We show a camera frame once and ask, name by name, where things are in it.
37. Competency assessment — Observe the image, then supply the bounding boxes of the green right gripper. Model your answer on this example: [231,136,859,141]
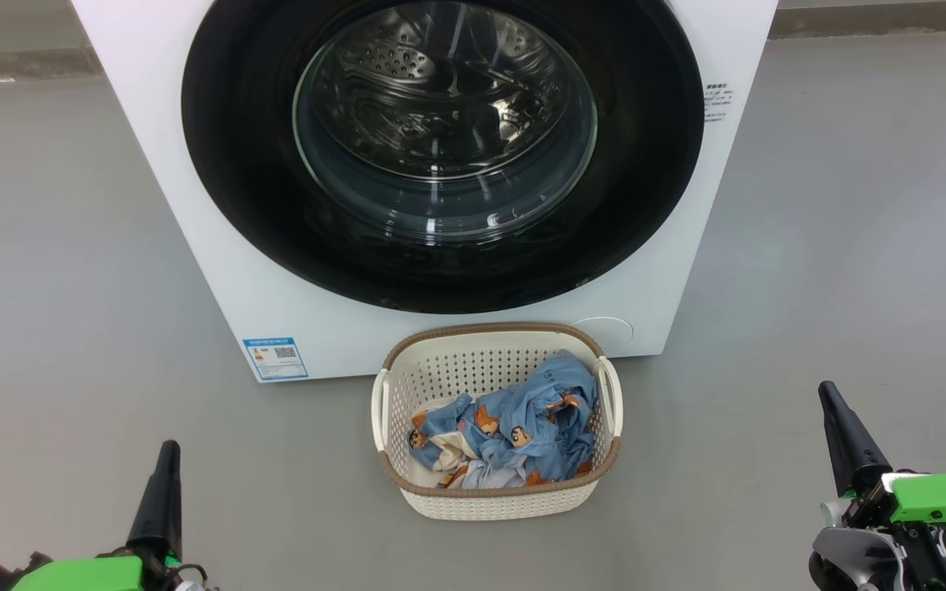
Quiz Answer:
[810,381,946,591]

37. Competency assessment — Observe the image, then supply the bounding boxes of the blue cartoon print garment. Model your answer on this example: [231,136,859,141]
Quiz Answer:
[473,350,601,483]

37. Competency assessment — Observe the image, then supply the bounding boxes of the blue energy label sticker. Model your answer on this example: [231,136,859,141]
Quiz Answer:
[242,337,310,383]

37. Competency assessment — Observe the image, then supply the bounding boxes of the round drain filter cover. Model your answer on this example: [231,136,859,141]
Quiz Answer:
[570,317,635,355]

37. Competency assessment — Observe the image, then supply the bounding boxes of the round washing machine door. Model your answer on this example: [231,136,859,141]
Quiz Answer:
[181,0,705,314]

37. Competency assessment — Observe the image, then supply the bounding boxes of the white front-load washing machine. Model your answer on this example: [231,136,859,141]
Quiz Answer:
[71,0,779,384]

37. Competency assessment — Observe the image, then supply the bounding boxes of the cream perforated laundry basket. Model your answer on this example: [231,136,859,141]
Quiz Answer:
[371,323,624,522]

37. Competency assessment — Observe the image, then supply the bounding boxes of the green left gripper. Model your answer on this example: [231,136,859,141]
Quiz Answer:
[0,441,211,591]

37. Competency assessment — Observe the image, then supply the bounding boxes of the steel perforated washer drum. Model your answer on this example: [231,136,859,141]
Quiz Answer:
[309,0,581,181]

